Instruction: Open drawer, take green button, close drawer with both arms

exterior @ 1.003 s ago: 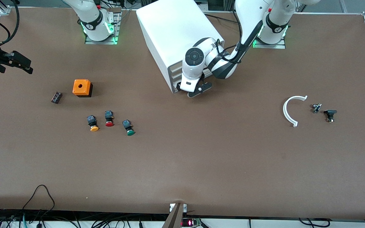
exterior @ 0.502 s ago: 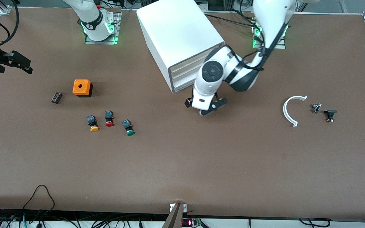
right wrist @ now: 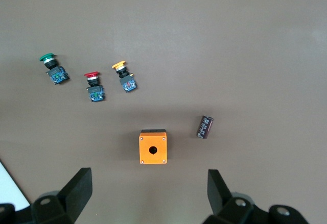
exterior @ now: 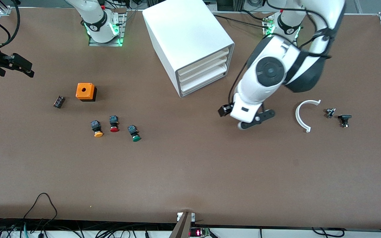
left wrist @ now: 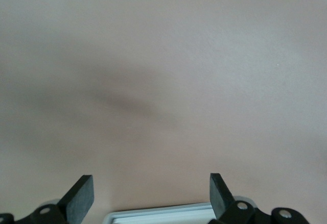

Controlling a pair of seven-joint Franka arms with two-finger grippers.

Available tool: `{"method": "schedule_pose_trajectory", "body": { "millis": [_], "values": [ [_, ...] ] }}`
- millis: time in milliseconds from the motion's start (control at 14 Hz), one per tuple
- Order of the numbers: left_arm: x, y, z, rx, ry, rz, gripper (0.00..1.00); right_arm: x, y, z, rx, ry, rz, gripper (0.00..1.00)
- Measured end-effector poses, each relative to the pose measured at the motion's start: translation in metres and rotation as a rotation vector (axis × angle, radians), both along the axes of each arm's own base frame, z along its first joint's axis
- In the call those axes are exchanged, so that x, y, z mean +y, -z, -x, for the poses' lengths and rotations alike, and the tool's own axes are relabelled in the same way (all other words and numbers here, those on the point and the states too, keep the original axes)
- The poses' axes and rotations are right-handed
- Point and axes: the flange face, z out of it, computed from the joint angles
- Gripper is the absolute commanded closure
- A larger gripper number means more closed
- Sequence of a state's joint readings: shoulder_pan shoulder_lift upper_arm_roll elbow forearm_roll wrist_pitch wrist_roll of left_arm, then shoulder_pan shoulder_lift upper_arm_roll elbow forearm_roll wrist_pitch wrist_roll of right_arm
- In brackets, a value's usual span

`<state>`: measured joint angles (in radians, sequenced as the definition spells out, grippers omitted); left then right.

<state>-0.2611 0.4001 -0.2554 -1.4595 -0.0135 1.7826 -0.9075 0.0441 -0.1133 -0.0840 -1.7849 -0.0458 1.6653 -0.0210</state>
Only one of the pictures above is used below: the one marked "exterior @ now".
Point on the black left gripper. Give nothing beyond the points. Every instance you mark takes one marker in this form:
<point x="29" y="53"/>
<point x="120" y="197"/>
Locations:
<point x="225" y="110"/>

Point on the lowest white drawer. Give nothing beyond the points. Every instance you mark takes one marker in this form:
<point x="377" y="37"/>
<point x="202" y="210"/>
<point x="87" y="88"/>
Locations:
<point x="203" y="81"/>

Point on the green push button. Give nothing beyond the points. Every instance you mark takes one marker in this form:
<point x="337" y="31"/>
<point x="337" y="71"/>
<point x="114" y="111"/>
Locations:
<point x="133" y="132"/>

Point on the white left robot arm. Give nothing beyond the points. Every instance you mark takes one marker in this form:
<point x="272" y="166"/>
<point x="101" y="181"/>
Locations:
<point x="270" y="71"/>

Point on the white drawer cabinet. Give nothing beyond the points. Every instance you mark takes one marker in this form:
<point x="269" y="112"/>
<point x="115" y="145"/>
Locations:
<point x="184" y="29"/>

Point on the yellow push button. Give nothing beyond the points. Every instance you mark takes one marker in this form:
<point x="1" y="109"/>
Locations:
<point x="96" y="128"/>

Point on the red push button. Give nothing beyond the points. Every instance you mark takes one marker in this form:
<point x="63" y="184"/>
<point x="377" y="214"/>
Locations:
<point x="113" y="123"/>

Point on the black push button part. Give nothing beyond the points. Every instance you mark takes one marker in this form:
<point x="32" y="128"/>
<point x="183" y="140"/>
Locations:
<point x="344" y="119"/>

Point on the small black terminal block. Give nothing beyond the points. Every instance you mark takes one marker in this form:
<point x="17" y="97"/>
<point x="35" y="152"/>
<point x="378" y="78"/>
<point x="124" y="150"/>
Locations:
<point x="59" y="101"/>

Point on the orange box with hole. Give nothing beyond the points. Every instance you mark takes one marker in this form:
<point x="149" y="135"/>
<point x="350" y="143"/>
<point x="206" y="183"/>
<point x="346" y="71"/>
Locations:
<point x="85" y="91"/>

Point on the white curved plastic arc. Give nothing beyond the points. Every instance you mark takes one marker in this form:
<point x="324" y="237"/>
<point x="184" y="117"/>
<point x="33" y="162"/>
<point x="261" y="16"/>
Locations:
<point x="298" y="115"/>

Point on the small grey metal part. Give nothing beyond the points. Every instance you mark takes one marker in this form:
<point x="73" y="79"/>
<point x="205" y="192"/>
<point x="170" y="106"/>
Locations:
<point x="330" y="112"/>

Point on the red LED display module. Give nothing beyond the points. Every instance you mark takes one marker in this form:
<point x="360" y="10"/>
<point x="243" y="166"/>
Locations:
<point x="198" y="232"/>

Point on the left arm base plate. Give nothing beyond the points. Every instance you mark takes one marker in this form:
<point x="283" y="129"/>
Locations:
<point x="266" y="28"/>

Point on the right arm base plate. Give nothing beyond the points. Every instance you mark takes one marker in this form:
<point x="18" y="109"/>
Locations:
<point x="121" y="29"/>

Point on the wooden camera mount post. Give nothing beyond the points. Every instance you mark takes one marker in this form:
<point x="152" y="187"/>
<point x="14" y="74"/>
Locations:
<point x="182" y="226"/>

